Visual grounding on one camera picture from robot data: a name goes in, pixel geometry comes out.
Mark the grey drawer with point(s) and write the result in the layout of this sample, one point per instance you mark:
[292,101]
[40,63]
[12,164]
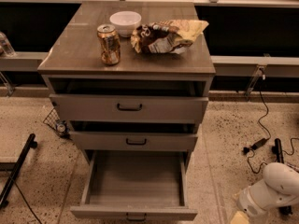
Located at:
[149,109]
[134,141]
[135,186]

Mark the black left floor stand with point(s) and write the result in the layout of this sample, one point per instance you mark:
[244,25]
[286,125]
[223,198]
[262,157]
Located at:
[13,169]

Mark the black right floor stand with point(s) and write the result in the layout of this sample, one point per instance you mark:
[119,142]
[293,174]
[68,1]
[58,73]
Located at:
[278,150]

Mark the metal rail bracket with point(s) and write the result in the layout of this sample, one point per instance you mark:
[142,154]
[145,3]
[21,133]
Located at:
[259,73]

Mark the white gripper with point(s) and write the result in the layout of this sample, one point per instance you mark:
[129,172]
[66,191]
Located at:
[248,202]

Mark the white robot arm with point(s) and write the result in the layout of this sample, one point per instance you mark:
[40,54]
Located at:
[279,187]

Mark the grey top drawer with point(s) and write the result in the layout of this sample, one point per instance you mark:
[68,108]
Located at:
[149,109]

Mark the clear plastic bottle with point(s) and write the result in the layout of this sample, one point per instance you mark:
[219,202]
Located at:
[6,46]

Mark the brown yellow chip bag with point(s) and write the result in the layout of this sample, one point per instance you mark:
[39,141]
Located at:
[172,36]

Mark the grey three-drawer cabinet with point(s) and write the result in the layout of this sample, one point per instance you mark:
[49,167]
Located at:
[73,66]

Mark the black floor stand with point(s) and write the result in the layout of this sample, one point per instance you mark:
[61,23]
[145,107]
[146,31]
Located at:
[13,169]
[278,150]

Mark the grey bottom drawer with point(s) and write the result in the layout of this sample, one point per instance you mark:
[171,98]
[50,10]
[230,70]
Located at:
[135,186]

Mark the grey middle drawer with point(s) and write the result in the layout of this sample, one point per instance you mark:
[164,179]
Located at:
[134,141]

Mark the white bowl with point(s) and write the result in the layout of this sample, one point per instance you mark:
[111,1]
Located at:
[125,22]

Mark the gold soda can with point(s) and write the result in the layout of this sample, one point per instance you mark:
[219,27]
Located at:
[109,43]

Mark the wire basket on floor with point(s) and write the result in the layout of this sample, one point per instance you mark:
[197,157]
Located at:
[59,126]

